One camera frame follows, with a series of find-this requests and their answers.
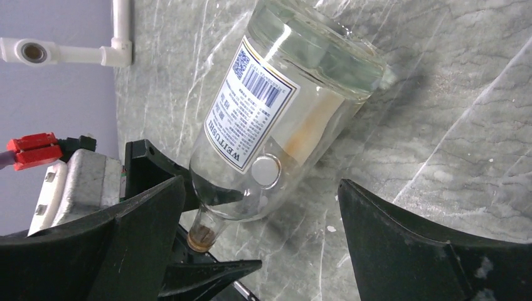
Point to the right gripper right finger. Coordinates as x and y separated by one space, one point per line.
398 255

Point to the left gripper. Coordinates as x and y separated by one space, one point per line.
190 275

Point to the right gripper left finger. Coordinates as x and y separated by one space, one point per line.
118 253

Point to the clear bottle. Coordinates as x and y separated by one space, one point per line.
295 81

